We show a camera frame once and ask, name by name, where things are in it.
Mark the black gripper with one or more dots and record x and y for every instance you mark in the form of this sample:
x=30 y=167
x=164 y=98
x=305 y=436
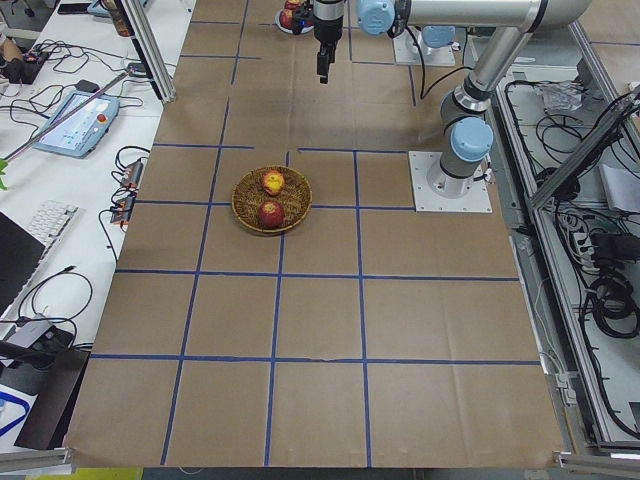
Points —
x=327 y=25

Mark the yellow red apple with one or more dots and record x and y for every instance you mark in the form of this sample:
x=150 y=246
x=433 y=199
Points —
x=273 y=182

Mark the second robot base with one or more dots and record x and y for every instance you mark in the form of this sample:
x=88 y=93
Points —
x=431 y=45

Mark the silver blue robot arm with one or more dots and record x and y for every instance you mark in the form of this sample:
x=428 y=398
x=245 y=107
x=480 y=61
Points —
x=468 y=137

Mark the red apple on plate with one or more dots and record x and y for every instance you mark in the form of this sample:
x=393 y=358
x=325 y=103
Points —
x=286 y=19

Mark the round woven wicker basket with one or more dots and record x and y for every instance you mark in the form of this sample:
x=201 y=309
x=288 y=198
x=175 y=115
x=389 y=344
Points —
x=248 y=195

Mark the dark red apple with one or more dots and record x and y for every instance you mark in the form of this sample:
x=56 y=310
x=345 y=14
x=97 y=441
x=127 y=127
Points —
x=271 y=215

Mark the orange black adapter box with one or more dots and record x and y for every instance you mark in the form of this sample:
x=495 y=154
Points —
x=132 y=174

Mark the crumpled plastic bag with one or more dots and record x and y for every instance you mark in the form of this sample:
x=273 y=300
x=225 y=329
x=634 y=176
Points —
x=560 y=96

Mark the blue teach pendant tablet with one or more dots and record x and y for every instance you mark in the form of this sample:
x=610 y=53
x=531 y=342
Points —
x=79 y=135

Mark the black smartphone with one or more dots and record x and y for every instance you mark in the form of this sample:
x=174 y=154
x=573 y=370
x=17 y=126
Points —
x=74 y=8

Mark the white keyboard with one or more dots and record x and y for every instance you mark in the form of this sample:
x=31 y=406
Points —
x=51 y=221

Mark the black laptop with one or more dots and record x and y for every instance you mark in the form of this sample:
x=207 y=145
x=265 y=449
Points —
x=21 y=254

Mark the grey usb hub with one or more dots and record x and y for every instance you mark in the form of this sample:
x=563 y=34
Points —
x=28 y=334

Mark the aluminium frame post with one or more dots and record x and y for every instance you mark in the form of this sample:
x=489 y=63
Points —
x=148 y=51

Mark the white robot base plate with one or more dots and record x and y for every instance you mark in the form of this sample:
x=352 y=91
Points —
x=435 y=191

